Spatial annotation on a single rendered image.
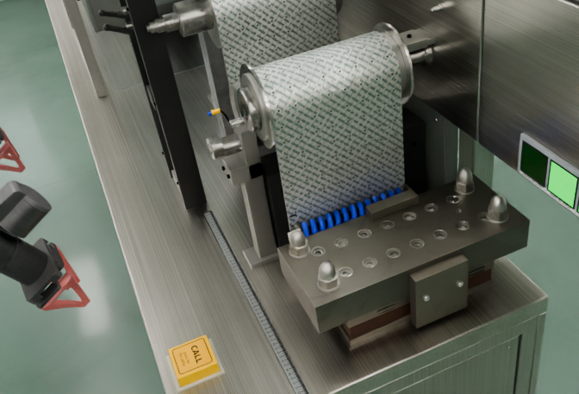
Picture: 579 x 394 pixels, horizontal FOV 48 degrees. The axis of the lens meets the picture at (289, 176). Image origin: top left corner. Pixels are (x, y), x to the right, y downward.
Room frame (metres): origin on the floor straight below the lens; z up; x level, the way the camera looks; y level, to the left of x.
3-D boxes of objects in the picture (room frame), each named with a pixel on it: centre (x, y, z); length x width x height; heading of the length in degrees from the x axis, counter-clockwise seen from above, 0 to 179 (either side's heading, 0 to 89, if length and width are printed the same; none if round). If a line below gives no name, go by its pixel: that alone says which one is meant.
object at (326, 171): (0.94, -0.10, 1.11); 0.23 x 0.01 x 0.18; 107
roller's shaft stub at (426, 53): (1.05, -0.24, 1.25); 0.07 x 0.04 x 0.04; 107
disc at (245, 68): (0.96, 0.03, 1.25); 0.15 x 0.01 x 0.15; 17
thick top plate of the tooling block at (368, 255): (0.84, -0.17, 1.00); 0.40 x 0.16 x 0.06; 107
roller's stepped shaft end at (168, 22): (1.18, 0.19, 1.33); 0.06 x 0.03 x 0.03; 107
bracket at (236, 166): (0.98, 0.08, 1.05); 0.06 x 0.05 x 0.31; 107
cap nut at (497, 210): (0.84, -0.34, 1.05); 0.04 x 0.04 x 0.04
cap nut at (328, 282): (0.75, -0.03, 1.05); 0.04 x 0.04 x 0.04
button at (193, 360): (0.74, 0.21, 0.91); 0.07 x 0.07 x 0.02; 17
